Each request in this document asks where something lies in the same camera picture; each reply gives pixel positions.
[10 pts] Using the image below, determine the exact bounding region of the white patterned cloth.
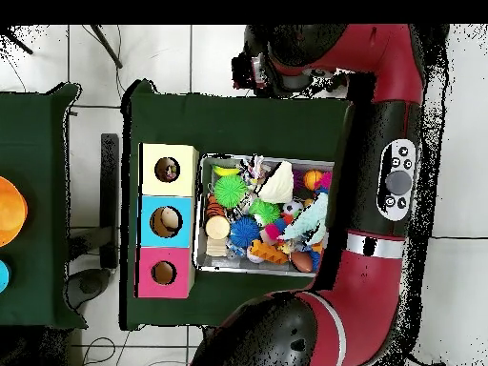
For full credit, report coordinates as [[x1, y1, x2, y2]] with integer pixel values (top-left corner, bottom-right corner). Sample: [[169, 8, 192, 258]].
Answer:
[[243, 155, 270, 186]]

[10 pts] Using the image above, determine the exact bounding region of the small polka-dot cloth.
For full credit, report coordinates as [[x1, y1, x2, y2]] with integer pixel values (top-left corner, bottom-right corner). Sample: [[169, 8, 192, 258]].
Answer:
[[155, 158, 180, 183]]

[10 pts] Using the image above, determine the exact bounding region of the wooden box with three holes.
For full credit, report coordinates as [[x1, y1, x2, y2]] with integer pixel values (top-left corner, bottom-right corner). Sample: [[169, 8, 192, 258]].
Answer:
[[136, 142, 201, 300]]

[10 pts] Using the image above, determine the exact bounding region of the clear mesh bin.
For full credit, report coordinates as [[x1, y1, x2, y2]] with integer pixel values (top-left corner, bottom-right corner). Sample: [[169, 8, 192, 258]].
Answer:
[[193, 154, 336, 277]]

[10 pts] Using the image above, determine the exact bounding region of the cream yellow cloth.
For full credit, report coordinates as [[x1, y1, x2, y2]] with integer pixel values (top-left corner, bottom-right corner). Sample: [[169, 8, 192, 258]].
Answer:
[[257, 160, 295, 205]]

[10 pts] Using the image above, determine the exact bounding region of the green spiky ball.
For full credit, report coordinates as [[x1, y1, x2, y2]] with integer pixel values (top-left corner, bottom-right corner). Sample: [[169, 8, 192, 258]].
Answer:
[[213, 174, 249, 210]]

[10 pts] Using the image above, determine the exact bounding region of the small orange basketball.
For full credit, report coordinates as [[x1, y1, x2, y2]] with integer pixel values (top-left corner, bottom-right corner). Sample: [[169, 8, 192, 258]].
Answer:
[[303, 169, 325, 192]]

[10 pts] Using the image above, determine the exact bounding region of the small soccer ball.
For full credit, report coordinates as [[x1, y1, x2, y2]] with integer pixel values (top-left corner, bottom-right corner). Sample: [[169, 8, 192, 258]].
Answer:
[[282, 199, 306, 218]]

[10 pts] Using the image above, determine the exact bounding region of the black tripod leg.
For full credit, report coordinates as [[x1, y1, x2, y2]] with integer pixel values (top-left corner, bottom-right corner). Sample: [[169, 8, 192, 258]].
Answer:
[[90, 24, 123, 70], [0, 26, 35, 56]]

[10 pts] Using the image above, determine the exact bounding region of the mint green cloth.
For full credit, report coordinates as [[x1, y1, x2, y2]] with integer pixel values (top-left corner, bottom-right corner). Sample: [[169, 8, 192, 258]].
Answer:
[[280, 192, 329, 245]]

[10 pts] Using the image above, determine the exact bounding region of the tan round wooden block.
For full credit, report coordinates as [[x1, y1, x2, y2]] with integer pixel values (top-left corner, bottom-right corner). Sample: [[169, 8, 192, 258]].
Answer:
[[205, 214, 232, 241]]

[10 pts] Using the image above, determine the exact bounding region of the blue spiky ball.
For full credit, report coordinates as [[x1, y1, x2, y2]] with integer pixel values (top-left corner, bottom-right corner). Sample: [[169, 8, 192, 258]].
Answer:
[[229, 216, 262, 249]]

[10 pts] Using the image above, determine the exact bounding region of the orange plastic toy brick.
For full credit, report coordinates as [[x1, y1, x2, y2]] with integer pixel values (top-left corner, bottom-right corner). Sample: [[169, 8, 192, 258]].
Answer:
[[250, 239, 290, 266]]

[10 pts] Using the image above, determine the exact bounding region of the grey round base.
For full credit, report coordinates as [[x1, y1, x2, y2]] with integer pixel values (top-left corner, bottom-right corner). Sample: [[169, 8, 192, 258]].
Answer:
[[67, 268, 112, 310]]

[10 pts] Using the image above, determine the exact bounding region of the orange plastic bowl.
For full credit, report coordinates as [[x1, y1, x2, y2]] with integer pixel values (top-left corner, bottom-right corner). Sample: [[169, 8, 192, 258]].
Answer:
[[0, 176, 29, 248]]

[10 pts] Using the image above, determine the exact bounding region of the dark green side tablecloth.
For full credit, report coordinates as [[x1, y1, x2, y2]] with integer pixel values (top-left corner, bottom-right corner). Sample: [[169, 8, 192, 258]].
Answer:
[[0, 82, 87, 329]]

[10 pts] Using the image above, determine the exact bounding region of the blue plastic bowl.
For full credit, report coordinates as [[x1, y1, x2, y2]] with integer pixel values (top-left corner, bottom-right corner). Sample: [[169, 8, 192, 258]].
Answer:
[[0, 258, 12, 295]]

